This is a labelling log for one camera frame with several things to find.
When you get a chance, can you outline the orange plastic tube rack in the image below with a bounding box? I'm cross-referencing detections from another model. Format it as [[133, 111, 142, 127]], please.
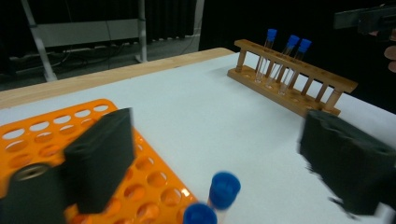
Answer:
[[0, 98, 199, 224]]

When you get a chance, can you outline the wooden test tube rack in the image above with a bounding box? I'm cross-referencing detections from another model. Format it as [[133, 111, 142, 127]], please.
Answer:
[[227, 38, 359, 119]]

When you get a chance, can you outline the grey metal stand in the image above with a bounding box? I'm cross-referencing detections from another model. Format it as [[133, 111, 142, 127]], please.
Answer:
[[20, 0, 206, 82]]

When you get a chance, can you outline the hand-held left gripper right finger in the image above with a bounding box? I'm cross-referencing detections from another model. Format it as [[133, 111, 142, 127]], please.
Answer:
[[298, 109, 396, 217]]

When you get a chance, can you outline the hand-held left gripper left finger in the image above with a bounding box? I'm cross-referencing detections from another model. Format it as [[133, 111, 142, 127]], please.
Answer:
[[64, 106, 136, 215]]

